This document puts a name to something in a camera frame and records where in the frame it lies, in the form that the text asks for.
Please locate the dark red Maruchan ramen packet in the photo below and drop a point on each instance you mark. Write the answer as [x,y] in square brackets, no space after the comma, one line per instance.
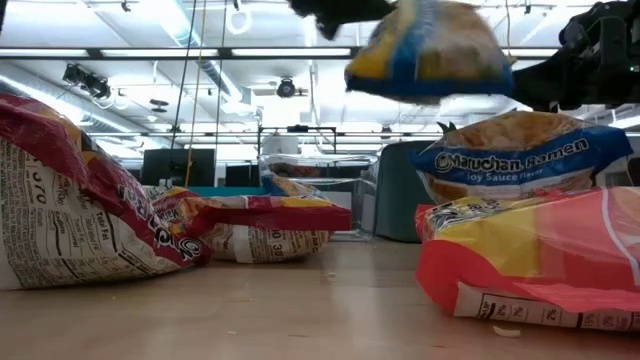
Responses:
[260,212]
[60,225]

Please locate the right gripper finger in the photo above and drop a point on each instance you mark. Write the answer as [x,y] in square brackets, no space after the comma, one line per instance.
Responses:
[340,15]

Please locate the clear plastic bin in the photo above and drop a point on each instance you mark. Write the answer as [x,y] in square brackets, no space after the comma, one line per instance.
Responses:
[350,200]

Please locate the dark teal plastic bin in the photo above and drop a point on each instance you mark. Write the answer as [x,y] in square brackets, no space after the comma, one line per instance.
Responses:
[397,195]

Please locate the black ceiling camera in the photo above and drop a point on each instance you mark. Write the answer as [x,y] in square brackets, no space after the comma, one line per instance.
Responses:
[286,88]

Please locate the orange Maruchan ramen packet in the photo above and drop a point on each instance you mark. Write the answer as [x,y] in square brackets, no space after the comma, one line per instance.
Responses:
[500,250]

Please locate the black ceiling track light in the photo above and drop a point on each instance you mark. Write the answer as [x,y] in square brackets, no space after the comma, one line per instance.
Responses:
[87,82]

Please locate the blue Maruchan ramen packet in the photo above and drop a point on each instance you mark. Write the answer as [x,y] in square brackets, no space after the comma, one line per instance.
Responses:
[430,55]
[287,187]
[510,162]

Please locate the small black computer monitor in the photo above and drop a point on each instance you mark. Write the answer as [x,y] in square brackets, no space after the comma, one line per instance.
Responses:
[242,176]

